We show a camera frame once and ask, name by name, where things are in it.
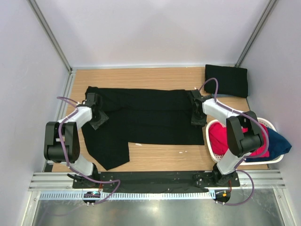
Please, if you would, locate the black t shirt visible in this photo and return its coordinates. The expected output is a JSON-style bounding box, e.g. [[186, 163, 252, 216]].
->
[[82, 87, 205, 170], [205, 65, 248, 98]]

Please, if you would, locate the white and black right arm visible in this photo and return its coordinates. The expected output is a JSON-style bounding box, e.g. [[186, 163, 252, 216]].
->
[[189, 90, 269, 186]]

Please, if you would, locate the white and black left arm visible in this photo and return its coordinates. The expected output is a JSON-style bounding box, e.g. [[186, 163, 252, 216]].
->
[[44, 93, 109, 188]]

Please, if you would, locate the red t shirt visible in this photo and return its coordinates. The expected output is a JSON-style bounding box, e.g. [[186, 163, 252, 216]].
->
[[209, 123, 269, 157]]

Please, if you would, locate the folded grey t shirt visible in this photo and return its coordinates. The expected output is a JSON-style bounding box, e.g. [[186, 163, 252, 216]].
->
[[211, 94, 232, 98]]

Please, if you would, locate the white laundry basket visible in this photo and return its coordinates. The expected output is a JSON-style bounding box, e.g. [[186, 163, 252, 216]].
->
[[206, 117, 284, 166]]

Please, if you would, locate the folded black t shirt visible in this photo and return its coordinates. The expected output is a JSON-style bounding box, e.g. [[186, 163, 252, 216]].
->
[[205, 65, 248, 98]]

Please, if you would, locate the navy blue t shirt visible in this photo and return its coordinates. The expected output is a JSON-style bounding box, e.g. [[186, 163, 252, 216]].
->
[[246, 128, 292, 162]]

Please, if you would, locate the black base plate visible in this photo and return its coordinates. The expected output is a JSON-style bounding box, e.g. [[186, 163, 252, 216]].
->
[[68, 171, 240, 193]]

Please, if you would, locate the white slotted cable duct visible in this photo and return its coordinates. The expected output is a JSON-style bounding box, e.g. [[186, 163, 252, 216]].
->
[[40, 190, 215, 201]]

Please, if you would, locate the left aluminium frame post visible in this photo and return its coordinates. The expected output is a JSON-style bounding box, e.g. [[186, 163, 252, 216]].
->
[[27, 0, 72, 73]]

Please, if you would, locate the aluminium frame post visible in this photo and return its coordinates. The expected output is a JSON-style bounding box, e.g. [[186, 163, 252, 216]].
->
[[27, 0, 72, 73], [234, 0, 278, 67]]

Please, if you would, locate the right aluminium frame post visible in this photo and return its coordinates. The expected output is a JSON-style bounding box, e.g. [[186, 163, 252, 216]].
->
[[234, 0, 278, 67]]

